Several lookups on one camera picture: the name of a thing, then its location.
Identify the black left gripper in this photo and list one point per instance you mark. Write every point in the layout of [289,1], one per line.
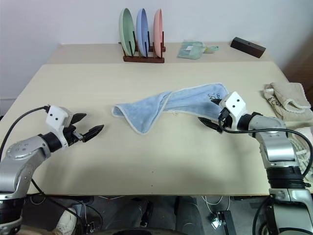
[72,135]

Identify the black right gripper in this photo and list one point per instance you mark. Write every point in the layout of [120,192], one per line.
[225,120]

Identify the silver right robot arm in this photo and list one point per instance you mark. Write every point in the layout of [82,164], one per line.
[276,147]

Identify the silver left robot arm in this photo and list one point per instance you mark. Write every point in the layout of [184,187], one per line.
[23,156]

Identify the light blue towel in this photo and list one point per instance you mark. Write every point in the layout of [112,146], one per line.
[159,107]

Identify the beige folded towel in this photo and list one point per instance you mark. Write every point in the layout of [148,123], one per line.
[286,98]

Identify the green paper tag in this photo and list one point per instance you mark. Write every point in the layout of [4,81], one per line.
[212,49]

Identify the green packaged cloth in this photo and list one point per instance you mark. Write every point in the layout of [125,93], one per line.
[190,50]

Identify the dark brown wooden block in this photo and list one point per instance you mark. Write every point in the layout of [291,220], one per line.
[248,46]

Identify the dark wooden plate rack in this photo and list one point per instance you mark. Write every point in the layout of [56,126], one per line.
[144,59]

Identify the white shoe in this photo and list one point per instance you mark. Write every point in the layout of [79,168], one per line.
[67,221]

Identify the pink plate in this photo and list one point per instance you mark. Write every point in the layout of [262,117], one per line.
[157,29]

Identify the green plate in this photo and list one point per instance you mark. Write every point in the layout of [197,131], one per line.
[124,27]

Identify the blue plate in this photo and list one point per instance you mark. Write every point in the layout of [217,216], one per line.
[142,27]

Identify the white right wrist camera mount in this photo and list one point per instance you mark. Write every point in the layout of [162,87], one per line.
[234,105]

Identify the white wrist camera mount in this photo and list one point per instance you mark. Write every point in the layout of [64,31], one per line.
[57,117]
[234,105]

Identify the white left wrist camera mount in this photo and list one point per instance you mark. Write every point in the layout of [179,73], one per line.
[57,117]

